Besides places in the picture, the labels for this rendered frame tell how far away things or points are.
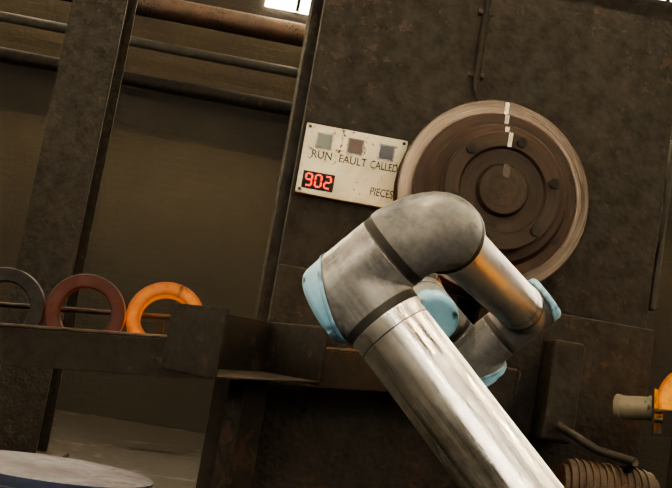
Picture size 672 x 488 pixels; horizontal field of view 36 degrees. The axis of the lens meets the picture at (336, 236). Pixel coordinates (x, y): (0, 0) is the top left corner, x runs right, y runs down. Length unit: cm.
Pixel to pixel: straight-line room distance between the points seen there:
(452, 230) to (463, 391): 22
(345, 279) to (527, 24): 152
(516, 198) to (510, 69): 46
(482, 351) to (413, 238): 58
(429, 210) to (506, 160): 105
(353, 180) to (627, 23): 86
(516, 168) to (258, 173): 629
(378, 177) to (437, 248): 120
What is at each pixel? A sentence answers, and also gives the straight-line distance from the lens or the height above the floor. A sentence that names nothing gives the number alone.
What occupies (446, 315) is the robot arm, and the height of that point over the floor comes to 77.
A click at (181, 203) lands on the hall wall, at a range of 862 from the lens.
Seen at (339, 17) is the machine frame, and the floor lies 153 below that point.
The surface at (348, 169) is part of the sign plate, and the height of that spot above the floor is 114.
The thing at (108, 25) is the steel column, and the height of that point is 211.
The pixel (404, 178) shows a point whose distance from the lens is 249.
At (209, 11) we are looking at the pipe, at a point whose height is 322.
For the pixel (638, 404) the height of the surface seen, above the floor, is 68.
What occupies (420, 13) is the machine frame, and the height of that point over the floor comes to 159.
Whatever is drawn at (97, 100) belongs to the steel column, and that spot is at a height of 173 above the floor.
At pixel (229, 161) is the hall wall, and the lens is 867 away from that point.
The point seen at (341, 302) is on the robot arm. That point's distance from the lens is 141.
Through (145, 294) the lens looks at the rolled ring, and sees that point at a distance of 249.
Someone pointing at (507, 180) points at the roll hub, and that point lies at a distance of 244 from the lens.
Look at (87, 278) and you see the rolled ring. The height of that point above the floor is 75.
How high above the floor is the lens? 63
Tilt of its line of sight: 8 degrees up
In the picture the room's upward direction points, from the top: 10 degrees clockwise
